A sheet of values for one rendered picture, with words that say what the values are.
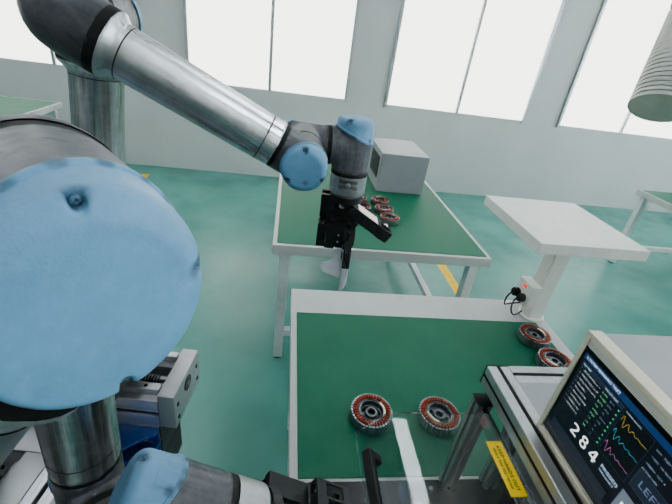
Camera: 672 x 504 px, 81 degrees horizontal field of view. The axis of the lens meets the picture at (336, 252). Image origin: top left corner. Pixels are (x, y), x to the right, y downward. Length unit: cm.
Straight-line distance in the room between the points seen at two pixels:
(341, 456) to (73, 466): 67
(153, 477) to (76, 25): 54
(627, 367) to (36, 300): 61
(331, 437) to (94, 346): 92
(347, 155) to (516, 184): 516
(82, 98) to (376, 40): 424
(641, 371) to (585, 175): 576
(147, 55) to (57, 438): 48
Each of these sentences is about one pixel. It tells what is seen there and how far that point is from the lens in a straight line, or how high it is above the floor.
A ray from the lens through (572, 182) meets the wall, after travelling 628.
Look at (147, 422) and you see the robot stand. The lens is 95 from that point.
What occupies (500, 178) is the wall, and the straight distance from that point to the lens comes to 573.
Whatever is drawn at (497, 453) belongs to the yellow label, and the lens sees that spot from 79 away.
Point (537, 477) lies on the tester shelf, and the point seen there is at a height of 109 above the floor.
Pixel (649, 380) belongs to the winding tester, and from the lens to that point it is 64.
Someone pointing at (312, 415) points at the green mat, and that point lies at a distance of 114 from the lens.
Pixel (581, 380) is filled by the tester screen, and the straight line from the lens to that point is 70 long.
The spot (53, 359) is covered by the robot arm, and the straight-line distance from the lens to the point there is 23.
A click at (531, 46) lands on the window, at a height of 179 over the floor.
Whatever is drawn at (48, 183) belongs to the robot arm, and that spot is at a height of 157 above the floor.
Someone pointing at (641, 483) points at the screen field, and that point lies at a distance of 66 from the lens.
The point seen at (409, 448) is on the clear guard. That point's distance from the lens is 74.
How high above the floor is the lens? 164
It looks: 29 degrees down
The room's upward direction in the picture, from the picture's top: 8 degrees clockwise
